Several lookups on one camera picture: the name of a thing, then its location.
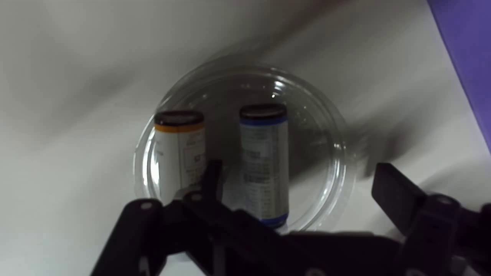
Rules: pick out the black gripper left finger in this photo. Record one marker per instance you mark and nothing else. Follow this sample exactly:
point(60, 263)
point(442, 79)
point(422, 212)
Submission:
point(169, 240)

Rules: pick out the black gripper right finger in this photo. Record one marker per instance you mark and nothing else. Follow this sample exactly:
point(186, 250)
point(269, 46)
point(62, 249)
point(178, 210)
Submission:
point(439, 235)

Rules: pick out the blue-capped small white bottle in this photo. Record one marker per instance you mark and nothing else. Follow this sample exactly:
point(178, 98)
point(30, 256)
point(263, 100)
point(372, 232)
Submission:
point(263, 163)

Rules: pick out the orange-capped small white bottle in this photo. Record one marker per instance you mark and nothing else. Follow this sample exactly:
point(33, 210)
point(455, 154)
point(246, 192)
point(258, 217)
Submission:
point(177, 154)

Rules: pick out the purple mat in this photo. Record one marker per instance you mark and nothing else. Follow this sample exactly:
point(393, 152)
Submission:
point(470, 51)

